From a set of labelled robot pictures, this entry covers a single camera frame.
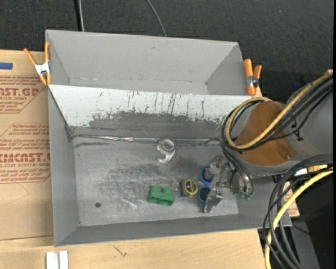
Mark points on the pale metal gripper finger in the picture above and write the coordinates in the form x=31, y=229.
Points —
x=216, y=164
x=212, y=200

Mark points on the blue sunglasses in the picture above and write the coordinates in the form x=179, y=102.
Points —
x=204, y=192

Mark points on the green toy brick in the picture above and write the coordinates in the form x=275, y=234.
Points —
x=160, y=196

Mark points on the grey metal bin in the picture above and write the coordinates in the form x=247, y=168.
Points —
x=123, y=178

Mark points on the brown cardboard board red print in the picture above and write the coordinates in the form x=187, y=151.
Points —
x=22, y=178

